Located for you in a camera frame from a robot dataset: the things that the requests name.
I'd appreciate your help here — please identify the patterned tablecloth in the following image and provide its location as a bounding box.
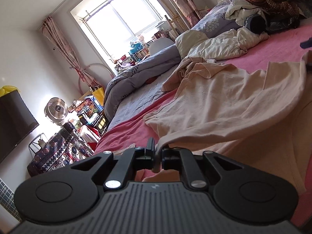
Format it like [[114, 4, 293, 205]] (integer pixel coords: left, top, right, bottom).
[[27, 129, 94, 177]]

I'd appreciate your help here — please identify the tan garment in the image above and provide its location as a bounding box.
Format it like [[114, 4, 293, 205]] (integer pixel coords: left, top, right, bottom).
[[161, 56, 244, 93]]

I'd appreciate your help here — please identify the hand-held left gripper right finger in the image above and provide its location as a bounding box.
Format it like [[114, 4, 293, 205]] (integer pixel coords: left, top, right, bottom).
[[156, 147, 245, 191]]

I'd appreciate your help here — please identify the checked bag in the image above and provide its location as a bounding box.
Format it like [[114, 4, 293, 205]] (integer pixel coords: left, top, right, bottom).
[[0, 177, 15, 220]]

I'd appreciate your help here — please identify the pale grey bedsheet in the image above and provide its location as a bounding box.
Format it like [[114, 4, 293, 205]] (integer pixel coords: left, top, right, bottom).
[[107, 77, 181, 132]]

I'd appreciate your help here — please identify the yellow paper bag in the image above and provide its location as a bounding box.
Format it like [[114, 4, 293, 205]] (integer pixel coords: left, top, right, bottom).
[[91, 85, 105, 105]]

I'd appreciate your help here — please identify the black garment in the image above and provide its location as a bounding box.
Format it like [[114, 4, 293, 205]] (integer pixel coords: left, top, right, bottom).
[[245, 15, 268, 34]]

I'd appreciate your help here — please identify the colourful printed box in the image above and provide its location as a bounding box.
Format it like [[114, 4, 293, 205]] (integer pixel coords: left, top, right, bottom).
[[77, 96, 103, 115]]

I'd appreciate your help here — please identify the floral curtain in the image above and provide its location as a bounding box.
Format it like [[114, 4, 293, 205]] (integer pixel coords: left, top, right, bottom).
[[40, 16, 103, 92], [157, 0, 203, 29]]

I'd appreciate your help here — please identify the wire rack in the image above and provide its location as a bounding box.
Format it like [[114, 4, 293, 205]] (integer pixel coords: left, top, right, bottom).
[[28, 133, 48, 152]]

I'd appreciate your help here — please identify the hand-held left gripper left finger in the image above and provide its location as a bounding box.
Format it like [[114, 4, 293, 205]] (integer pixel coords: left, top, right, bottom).
[[70, 138, 156, 192]]

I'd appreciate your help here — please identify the yellow plastic bag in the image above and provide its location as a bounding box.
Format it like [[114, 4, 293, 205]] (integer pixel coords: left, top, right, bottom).
[[0, 85, 20, 97]]

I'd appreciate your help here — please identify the pale beige garment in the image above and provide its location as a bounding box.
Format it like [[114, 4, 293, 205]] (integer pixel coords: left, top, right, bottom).
[[144, 52, 312, 195]]

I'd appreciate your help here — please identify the pink hula hoop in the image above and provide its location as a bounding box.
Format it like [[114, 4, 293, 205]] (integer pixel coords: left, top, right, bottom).
[[77, 63, 118, 95]]

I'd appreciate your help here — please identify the cream puffer coat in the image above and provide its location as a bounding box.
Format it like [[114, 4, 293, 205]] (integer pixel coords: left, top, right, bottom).
[[175, 27, 270, 60]]

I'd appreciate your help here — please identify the pink blanket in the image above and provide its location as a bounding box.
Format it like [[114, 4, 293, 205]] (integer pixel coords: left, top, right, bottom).
[[94, 22, 312, 234]]

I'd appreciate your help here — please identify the row of books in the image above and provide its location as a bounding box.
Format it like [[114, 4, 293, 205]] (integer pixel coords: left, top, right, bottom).
[[133, 47, 149, 60]]

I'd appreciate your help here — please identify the blue plush toy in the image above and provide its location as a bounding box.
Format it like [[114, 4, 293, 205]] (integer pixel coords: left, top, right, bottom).
[[129, 41, 144, 54]]

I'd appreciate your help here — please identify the window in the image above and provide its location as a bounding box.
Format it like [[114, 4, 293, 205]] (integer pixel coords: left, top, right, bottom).
[[70, 0, 167, 64]]

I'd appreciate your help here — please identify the white chair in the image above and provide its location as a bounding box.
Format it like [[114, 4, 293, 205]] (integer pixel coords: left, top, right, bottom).
[[149, 38, 176, 54]]

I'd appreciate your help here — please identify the television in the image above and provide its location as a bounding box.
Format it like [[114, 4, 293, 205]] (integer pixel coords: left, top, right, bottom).
[[0, 89, 40, 164]]

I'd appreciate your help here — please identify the navy line-print garment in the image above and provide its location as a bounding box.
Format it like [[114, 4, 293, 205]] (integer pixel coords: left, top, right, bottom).
[[264, 15, 302, 31]]

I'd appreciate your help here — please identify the white zip jacket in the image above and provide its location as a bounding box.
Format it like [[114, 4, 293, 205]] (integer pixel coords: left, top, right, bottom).
[[225, 0, 266, 27]]

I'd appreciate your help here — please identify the wooden easel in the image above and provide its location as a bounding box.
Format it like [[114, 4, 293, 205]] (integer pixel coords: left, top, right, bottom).
[[164, 15, 186, 40]]

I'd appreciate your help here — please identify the table fan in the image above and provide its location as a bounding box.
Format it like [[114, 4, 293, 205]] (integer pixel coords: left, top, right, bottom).
[[44, 97, 69, 128]]

